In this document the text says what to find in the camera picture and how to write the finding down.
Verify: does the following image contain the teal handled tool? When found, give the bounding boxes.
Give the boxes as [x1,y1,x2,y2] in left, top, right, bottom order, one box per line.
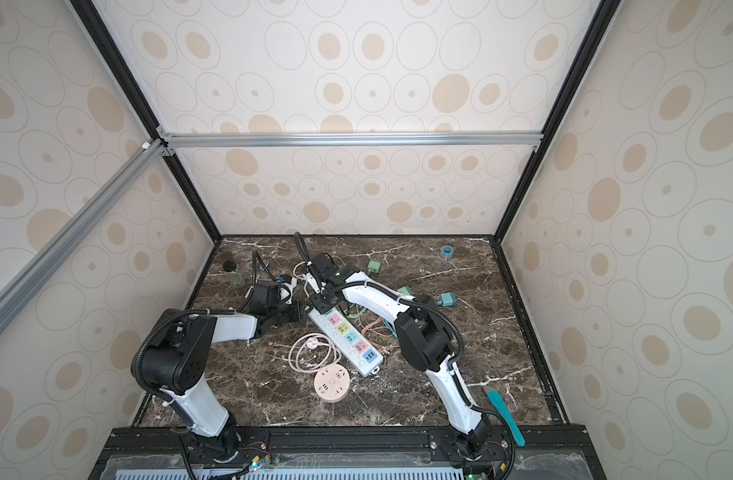
[485,387,526,447]

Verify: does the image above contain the aluminium frame crossbar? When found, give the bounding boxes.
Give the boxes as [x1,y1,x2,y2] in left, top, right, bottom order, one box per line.
[156,131,544,151]

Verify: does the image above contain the pink round socket cord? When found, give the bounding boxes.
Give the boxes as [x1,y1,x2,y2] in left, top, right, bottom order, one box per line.
[287,333,344,375]

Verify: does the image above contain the glass spice jar black lid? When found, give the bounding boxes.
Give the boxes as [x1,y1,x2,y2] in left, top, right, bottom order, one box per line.
[222,259,246,289]

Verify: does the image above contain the white power strip cord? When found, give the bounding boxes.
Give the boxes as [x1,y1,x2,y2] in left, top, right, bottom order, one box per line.
[292,259,332,313]

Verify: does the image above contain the teal charger plug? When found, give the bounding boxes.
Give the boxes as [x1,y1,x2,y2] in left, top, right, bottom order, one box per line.
[438,292,458,307]

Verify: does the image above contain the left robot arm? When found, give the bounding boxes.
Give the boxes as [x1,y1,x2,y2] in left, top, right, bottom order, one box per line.
[130,251,302,463]

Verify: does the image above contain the aluminium frame left bar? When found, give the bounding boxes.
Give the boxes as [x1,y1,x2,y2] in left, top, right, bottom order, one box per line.
[0,139,164,336]

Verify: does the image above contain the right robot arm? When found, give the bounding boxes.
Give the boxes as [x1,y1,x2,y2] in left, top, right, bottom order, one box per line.
[294,232,517,460]

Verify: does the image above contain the white colourful power strip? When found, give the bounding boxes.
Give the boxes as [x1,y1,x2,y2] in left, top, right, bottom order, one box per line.
[308,307,385,377]

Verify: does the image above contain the green charger far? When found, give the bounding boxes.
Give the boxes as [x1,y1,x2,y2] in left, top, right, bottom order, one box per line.
[368,260,382,275]

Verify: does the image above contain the pink charging cable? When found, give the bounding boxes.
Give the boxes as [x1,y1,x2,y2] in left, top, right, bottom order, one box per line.
[359,314,398,355]

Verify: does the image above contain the round pink power socket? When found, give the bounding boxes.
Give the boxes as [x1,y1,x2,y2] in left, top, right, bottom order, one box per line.
[314,364,350,403]

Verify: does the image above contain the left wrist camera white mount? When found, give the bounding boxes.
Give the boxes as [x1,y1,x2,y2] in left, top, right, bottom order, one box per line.
[252,275,294,308]

